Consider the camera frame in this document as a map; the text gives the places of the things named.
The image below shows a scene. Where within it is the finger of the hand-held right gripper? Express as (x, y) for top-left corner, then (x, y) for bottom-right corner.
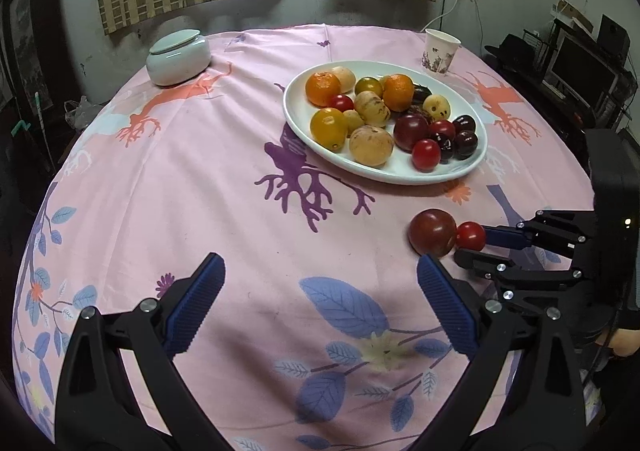
(482, 210), (597, 260)
(454, 249), (599, 318)

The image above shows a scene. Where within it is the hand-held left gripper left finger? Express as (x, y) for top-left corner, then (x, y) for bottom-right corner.
(54, 252), (236, 451)

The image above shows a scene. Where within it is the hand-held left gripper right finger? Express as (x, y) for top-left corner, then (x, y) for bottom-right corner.
(410, 253), (587, 451)

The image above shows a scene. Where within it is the large dark brown tomato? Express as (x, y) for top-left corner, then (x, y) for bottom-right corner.
(408, 208), (458, 259)

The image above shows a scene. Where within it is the white oval plate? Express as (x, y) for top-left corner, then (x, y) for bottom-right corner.
(283, 61), (489, 186)

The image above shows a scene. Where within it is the dark purple-red plum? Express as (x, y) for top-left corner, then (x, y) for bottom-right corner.
(393, 114), (432, 153)

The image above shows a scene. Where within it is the spotted yellow fruit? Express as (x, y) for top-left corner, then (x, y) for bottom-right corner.
(423, 94), (452, 122)

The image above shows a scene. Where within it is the pale yellow pepino melon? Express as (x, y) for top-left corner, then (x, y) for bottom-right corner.
(348, 125), (395, 168)

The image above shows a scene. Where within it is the orange mandarin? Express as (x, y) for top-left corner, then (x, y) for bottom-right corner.
(382, 74), (416, 113)
(305, 71), (342, 108)

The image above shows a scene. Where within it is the purple striped pepino melon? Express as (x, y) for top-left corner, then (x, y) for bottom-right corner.
(354, 91), (392, 128)

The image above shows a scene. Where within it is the green-yellow tomato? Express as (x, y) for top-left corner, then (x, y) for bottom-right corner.
(355, 76), (384, 98)

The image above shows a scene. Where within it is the yellow tomato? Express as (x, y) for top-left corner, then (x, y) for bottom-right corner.
(309, 108), (348, 151)

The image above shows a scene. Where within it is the large pale pepino melon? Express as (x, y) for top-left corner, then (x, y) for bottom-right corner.
(332, 66), (357, 93)

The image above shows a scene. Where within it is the person's right hand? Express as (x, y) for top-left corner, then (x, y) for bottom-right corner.
(611, 326), (640, 358)

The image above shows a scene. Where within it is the black desk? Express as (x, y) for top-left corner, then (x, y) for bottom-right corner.
(485, 31), (640, 142)

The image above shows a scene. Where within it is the pink floral tablecloth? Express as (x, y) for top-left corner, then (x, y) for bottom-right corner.
(11, 24), (608, 451)

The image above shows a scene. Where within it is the computer monitor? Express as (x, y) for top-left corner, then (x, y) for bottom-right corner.
(542, 34), (621, 107)

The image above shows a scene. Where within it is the black speaker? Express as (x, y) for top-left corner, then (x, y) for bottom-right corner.
(597, 14), (631, 57)

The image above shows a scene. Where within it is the black hat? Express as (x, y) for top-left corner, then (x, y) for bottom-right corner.
(484, 34), (538, 67)

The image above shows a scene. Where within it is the floral paper cup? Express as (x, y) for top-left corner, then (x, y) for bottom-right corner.
(422, 28), (462, 77)

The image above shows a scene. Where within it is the clear plastic bag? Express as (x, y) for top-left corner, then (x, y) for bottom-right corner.
(64, 95), (103, 129)

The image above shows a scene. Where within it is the white mop stick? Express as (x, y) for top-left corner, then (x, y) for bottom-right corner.
(34, 92), (56, 172)

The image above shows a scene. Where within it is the pale green lidded jar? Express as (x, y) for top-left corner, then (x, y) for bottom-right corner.
(146, 28), (211, 87)

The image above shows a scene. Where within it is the white power cable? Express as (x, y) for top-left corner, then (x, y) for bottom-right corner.
(420, 0), (461, 32)

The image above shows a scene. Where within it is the dark framed wall picture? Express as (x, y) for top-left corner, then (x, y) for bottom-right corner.
(2, 0), (53, 104)

